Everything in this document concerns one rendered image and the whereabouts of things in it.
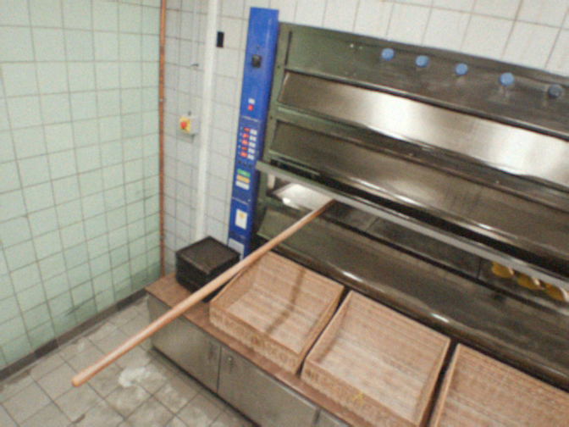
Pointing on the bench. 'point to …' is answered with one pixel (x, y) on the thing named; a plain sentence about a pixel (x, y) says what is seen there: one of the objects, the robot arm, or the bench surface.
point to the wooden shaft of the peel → (186, 303)
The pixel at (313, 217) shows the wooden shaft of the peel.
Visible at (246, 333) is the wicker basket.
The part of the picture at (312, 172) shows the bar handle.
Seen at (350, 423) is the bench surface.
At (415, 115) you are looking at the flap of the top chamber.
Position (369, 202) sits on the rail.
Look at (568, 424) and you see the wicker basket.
